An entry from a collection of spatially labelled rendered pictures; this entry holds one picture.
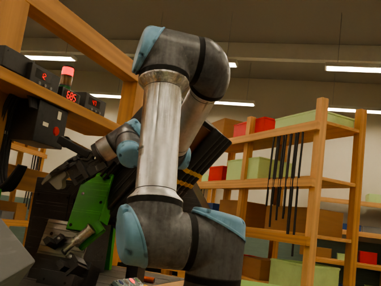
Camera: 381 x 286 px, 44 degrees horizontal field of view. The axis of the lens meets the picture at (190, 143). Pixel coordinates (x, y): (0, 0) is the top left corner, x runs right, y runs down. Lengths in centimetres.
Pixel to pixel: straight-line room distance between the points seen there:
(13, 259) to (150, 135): 81
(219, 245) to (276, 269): 326
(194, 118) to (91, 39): 105
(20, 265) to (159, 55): 89
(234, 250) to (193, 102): 42
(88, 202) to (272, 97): 936
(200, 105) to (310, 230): 275
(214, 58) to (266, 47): 788
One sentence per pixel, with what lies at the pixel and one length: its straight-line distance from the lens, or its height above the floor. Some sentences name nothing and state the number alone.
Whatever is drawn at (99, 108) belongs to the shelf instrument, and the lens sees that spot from 207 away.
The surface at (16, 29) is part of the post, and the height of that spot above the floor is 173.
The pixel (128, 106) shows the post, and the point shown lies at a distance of 254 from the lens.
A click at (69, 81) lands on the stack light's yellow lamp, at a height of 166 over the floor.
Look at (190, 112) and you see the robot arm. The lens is 122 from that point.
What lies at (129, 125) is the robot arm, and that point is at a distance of 146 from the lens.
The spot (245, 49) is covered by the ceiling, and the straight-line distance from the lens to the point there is 901.
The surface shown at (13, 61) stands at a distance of 169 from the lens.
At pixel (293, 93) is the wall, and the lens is 1080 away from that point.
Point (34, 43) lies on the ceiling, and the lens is 1074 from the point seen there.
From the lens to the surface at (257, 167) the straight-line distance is 463.
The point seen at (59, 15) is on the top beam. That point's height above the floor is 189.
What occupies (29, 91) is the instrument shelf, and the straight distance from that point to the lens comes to 167.
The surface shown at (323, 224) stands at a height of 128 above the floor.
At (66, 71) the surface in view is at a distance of 209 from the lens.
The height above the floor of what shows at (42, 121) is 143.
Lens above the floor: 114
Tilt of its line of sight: 10 degrees up
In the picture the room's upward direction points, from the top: 8 degrees clockwise
